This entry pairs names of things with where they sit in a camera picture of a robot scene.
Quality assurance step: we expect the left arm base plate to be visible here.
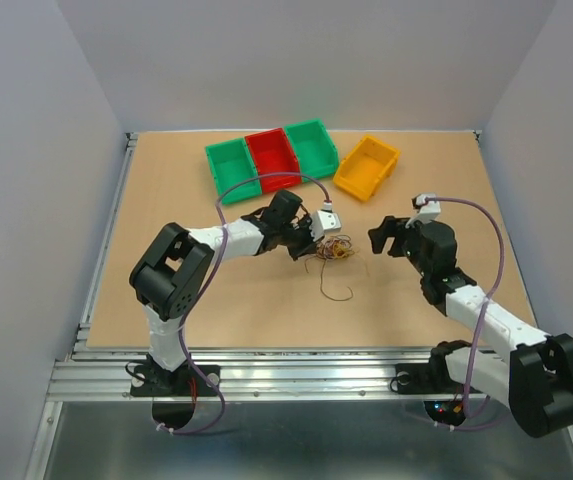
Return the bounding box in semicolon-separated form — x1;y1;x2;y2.
125;360;217;399

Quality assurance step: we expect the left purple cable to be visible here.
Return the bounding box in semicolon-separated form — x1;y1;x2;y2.
158;172;335;436

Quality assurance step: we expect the green bin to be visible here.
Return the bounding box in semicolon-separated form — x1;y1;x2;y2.
205;137;262;205
284;119;339;179

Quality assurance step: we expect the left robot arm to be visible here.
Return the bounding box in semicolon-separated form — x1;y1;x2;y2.
126;190;336;397

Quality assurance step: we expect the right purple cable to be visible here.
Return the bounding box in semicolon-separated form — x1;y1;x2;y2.
425;197;506;434

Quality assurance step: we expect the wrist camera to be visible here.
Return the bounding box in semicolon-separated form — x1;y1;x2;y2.
310;210;342;242
406;193;441;228

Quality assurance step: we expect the yellow bin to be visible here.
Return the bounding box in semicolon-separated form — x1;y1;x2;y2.
333;135;401;202

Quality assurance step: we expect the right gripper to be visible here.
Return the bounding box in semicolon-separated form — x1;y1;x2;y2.
365;213;430;277

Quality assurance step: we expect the right green bin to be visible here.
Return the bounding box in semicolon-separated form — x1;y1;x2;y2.
284;119;339;179

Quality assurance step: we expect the wire bundle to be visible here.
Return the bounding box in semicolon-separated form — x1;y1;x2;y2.
301;232;370;302

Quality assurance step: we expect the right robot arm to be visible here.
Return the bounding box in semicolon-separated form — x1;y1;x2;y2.
368;216;573;438

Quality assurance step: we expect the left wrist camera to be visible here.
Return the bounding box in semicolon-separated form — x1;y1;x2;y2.
310;210;342;242

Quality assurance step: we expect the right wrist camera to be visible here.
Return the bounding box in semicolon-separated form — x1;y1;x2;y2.
406;193;441;228

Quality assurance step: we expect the left green bin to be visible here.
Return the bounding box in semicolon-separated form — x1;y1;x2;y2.
205;137;262;205

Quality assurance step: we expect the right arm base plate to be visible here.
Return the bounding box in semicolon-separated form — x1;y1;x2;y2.
389;363;463;395

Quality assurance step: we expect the red bin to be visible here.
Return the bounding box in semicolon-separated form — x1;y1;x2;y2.
245;128;302;194

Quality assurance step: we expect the purple cable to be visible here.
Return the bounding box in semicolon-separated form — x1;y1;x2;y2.
158;172;335;436
425;197;506;434

